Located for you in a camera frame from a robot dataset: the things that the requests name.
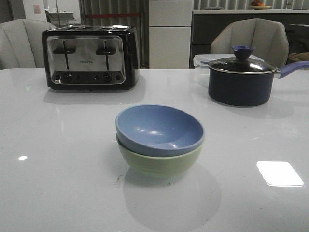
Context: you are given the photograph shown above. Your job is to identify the green bowl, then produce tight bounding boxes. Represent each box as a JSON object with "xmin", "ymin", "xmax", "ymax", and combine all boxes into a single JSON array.
[{"xmin": 117, "ymin": 139, "xmax": 203, "ymax": 178}]

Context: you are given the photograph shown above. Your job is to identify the clear plastic food container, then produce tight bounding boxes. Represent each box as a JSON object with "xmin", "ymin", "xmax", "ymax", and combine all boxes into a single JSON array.
[{"xmin": 193, "ymin": 53, "xmax": 264, "ymax": 70}]

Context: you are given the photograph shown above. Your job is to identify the dark blue saucepan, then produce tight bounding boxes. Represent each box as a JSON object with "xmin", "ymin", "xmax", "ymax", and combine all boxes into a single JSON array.
[{"xmin": 208, "ymin": 60, "xmax": 309, "ymax": 107}]

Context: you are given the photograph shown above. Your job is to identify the white cabinet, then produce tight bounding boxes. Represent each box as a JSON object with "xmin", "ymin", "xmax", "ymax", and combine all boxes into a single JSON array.
[{"xmin": 149, "ymin": 0, "xmax": 194, "ymax": 69}]

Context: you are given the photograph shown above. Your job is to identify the black chrome four-slot toaster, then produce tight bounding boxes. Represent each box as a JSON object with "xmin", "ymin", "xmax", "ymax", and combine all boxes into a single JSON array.
[{"xmin": 42, "ymin": 25, "xmax": 140, "ymax": 91}]

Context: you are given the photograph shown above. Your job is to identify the beige chair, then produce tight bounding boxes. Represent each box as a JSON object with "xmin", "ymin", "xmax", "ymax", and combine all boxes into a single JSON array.
[
  {"xmin": 211, "ymin": 18, "xmax": 289, "ymax": 67},
  {"xmin": 0, "ymin": 19, "xmax": 56, "ymax": 69}
]

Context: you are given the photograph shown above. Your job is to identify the fruit plate on counter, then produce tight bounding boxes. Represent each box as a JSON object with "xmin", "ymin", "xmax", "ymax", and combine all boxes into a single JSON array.
[{"xmin": 249, "ymin": 0, "xmax": 272, "ymax": 10}]

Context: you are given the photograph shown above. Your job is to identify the glass pot lid blue knob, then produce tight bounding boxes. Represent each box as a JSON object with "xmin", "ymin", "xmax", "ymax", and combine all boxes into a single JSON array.
[{"xmin": 208, "ymin": 45, "xmax": 276, "ymax": 74}]

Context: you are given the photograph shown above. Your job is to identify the left beige chair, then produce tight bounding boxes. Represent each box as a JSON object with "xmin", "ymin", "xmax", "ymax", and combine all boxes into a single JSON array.
[{"xmin": 0, "ymin": 19, "xmax": 56, "ymax": 69}]

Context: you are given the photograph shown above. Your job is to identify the right beige chair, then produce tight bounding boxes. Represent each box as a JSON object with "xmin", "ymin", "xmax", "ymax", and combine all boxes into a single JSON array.
[{"xmin": 211, "ymin": 18, "xmax": 289, "ymax": 67}]

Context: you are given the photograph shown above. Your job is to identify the blue bowl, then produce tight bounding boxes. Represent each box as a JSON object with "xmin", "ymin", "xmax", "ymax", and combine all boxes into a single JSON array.
[{"xmin": 115, "ymin": 104, "xmax": 205, "ymax": 157}]

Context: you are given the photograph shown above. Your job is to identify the dark kitchen counter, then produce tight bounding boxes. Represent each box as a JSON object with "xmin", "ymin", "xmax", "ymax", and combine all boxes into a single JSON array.
[{"xmin": 189, "ymin": 9, "xmax": 309, "ymax": 68}]

